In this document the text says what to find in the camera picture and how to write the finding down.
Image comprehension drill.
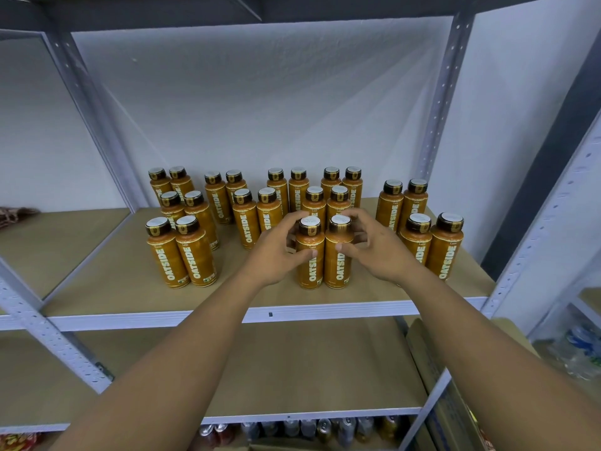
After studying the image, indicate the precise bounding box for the person's right hand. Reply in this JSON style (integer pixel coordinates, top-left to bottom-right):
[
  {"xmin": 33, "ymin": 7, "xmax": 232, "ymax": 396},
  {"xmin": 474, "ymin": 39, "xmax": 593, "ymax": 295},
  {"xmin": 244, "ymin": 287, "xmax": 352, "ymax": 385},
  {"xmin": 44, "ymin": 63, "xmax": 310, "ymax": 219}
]
[{"xmin": 335, "ymin": 206, "xmax": 420, "ymax": 286}]

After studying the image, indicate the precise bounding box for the person's left hand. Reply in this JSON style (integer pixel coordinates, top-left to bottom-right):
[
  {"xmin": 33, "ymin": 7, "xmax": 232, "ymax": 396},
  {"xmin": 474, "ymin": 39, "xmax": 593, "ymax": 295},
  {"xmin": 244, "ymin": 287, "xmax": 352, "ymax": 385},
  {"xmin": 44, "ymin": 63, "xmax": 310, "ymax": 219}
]
[{"xmin": 239, "ymin": 210, "xmax": 315, "ymax": 290}]

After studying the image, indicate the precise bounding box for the orange bottle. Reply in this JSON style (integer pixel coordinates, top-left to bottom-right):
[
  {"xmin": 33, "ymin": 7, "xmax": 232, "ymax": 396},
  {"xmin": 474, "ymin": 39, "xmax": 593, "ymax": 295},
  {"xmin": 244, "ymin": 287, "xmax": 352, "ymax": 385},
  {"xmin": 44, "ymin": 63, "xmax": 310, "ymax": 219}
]
[
  {"xmin": 324, "ymin": 214, "xmax": 356, "ymax": 290},
  {"xmin": 295, "ymin": 215, "xmax": 327, "ymax": 291}
]

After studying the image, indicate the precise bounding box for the group of orange Oatside bottles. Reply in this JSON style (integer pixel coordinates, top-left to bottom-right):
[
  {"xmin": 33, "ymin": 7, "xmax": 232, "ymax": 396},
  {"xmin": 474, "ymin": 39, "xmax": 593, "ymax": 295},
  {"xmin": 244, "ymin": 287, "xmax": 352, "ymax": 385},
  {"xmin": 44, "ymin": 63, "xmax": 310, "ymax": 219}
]
[{"xmin": 145, "ymin": 165, "xmax": 467, "ymax": 289}]

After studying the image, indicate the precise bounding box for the white metal shelving rack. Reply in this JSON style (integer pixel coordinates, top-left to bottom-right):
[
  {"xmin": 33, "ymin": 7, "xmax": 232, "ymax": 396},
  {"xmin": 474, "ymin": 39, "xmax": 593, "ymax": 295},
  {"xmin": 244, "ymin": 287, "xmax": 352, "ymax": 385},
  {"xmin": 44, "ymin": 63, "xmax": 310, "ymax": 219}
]
[{"xmin": 0, "ymin": 0, "xmax": 601, "ymax": 451}]

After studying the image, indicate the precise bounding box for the person's right forearm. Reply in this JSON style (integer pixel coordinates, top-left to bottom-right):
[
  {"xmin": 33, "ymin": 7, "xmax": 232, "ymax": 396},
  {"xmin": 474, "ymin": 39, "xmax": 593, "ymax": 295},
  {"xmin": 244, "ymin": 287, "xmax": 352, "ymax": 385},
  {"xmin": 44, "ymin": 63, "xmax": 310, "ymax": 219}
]
[{"xmin": 394, "ymin": 262, "xmax": 601, "ymax": 451}]

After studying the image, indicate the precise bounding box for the person's left forearm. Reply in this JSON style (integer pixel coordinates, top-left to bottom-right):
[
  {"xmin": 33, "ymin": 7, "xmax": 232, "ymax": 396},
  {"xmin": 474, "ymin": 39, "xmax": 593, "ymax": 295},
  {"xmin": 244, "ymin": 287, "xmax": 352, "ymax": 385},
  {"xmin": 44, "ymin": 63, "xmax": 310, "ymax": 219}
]
[{"xmin": 51, "ymin": 272, "xmax": 278, "ymax": 451}]

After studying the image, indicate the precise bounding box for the plain brown carton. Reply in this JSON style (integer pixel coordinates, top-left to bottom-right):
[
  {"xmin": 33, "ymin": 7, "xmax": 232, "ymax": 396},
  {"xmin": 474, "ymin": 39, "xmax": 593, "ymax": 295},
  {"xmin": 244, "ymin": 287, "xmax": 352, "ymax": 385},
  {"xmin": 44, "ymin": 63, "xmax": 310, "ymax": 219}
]
[{"xmin": 404, "ymin": 316, "xmax": 542, "ymax": 451}]

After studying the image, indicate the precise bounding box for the row of silver cans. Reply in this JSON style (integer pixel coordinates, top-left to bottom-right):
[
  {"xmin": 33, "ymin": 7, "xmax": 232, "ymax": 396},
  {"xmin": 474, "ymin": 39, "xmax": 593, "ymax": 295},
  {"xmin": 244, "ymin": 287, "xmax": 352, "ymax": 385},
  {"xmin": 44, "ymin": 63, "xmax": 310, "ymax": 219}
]
[{"xmin": 192, "ymin": 415, "xmax": 407, "ymax": 449}]

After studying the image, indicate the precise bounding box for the clear plastic bottle pack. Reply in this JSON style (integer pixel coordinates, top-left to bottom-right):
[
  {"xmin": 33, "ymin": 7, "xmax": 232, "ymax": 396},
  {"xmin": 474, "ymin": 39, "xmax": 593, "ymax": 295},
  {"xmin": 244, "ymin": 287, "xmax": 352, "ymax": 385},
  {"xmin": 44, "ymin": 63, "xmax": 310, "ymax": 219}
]
[{"xmin": 533, "ymin": 322, "xmax": 601, "ymax": 383}]

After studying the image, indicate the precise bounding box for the striped red cloth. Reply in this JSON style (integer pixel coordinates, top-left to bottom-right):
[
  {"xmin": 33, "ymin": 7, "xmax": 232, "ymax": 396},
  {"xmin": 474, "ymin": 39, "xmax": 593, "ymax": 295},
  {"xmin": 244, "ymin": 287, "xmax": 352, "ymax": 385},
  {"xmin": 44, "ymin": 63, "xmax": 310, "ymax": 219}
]
[{"xmin": 0, "ymin": 206, "xmax": 41, "ymax": 230}]

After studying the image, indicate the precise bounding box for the red yellow snack packet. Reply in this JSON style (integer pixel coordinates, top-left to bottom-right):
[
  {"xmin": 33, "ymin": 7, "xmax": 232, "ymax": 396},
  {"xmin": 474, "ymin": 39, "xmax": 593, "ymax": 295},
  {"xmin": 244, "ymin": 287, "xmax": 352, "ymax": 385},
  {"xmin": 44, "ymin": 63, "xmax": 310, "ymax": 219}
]
[{"xmin": 0, "ymin": 431, "xmax": 41, "ymax": 451}]

